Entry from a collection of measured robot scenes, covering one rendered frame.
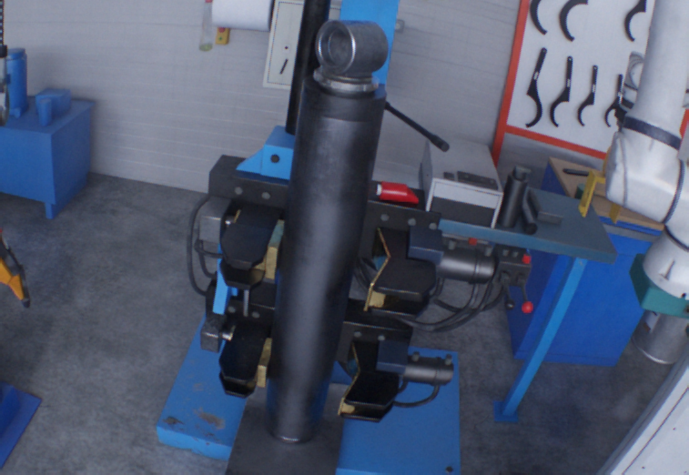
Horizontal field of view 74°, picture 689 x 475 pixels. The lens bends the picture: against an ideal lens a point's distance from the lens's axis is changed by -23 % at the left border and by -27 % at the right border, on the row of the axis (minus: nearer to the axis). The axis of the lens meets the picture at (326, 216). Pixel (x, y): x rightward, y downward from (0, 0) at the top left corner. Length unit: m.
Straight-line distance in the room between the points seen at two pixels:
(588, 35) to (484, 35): 0.72
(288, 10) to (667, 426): 2.00
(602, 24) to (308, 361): 2.74
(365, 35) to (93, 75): 2.92
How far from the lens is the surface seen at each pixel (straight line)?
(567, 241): 1.97
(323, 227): 1.55
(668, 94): 1.22
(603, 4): 3.65
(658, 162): 1.19
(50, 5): 4.23
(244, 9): 2.31
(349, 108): 1.41
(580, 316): 3.01
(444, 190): 1.79
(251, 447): 2.17
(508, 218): 1.88
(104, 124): 4.16
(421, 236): 1.78
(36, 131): 3.55
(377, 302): 1.61
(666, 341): 3.55
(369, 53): 1.42
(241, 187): 1.84
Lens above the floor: 1.89
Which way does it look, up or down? 29 degrees down
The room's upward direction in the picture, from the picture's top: 9 degrees clockwise
